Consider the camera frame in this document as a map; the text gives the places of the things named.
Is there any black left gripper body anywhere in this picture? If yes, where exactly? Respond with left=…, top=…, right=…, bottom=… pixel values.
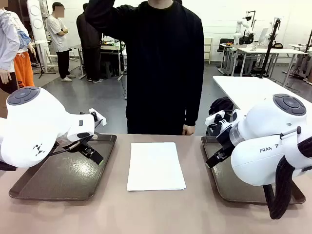
left=78, top=142, right=95, bottom=157

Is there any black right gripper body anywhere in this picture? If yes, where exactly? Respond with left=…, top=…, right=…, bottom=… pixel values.
left=215, top=130, right=236, bottom=157

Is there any person left forearm black sleeve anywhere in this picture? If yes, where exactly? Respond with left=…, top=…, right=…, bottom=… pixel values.
left=184, top=80, right=205, bottom=127

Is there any person right forearm black sleeve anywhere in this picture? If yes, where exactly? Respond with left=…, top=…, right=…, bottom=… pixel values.
left=85, top=0, right=115, bottom=20

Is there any person left hand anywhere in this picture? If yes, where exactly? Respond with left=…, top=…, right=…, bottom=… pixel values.
left=182, top=124, right=196, bottom=136

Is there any brown plastic tray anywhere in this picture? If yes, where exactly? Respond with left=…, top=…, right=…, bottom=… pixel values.
left=9, top=133, right=117, bottom=202
left=201, top=136, right=306, bottom=205

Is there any black bag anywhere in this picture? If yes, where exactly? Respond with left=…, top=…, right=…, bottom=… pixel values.
left=208, top=97, right=235, bottom=117

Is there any large white table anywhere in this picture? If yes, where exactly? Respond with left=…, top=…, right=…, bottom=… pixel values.
left=212, top=75, right=312, bottom=113

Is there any small dark stool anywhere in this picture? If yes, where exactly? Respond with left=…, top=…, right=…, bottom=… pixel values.
left=101, top=60, right=115, bottom=78

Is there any black floor stand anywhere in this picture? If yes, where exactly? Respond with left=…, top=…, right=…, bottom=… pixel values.
left=32, top=39, right=57, bottom=79

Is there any white wooden chair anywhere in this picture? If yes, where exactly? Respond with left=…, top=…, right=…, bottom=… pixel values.
left=45, top=55, right=59, bottom=72

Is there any tan brown apron cloth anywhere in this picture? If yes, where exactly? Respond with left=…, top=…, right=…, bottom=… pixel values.
left=0, top=88, right=9, bottom=119

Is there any person in black sweater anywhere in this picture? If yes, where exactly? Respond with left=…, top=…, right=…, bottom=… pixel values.
left=85, top=0, right=205, bottom=136

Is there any small white background table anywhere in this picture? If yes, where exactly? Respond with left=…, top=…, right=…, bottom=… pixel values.
left=218, top=43, right=238, bottom=76

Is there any black office chair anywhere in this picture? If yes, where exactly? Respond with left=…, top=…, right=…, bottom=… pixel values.
left=216, top=38, right=235, bottom=74

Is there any long white background table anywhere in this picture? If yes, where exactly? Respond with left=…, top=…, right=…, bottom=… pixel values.
left=236, top=47, right=308, bottom=87

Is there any background robot desk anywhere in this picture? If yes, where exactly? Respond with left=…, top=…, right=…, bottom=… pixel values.
left=99, top=40, right=127, bottom=81

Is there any black tripod pole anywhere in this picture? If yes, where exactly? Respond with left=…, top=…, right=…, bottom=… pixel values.
left=258, top=19, right=281, bottom=79

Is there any man in black jacket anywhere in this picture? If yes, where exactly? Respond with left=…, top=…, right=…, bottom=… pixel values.
left=76, top=2, right=104, bottom=84

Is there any white backed monitor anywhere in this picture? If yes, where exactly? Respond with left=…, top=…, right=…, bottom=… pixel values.
left=258, top=27, right=269, bottom=45

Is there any man in white t-shirt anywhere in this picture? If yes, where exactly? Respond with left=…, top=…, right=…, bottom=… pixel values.
left=45, top=1, right=77, bottom=82

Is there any figure in pale shirt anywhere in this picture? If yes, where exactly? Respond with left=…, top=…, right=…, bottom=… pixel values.
left=0, top=8, right=20, bottom=95

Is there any tall white tower unit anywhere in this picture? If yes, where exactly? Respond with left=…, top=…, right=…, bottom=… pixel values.
left=26, top=0, right=51, bottom=67

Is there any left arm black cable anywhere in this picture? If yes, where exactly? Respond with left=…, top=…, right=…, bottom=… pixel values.
left=47, top=136, right=95, bottom=158

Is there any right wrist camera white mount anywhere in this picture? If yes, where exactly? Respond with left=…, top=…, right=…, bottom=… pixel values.
left=205, top=110, right=234, bottom=134

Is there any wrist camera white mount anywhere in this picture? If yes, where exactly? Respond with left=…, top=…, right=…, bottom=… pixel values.
left=205, top=110, right=234, bottom=134
left=88, top=108, right=108, bottom=127

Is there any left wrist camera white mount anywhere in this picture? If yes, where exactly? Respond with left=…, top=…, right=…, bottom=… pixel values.
left=88, top=108, right=108, bottom=127

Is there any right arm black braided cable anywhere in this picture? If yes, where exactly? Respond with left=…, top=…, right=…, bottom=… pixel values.
left=263, top=126, right=312, bottom=220

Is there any black camera boom stand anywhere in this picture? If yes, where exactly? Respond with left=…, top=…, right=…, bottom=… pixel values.
left=245, top=10, right=257, bottom=35

